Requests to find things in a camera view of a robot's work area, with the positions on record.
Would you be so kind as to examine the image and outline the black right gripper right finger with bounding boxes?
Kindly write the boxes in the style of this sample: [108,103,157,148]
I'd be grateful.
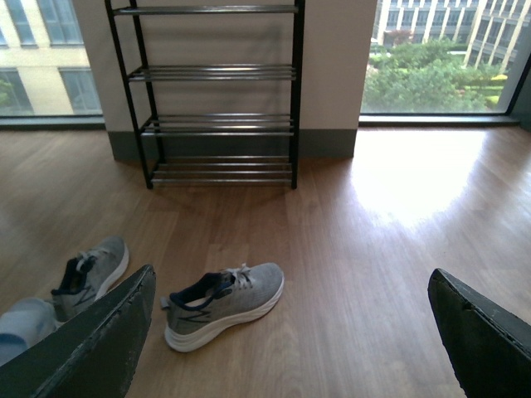
[428,269,530,397]

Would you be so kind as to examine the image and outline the grey sneaker white sole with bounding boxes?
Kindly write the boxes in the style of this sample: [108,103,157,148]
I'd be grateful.
[162,263,285,352]

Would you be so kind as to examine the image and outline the light blue slipper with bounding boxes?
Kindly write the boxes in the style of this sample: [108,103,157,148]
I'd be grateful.
[1,298,56,366]

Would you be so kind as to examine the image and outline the black metal shoe rack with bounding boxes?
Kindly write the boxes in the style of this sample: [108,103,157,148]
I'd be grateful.
[105,1,305,187]

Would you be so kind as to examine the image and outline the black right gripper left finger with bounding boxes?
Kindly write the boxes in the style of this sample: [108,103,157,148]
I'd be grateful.
[1,265,156,397]

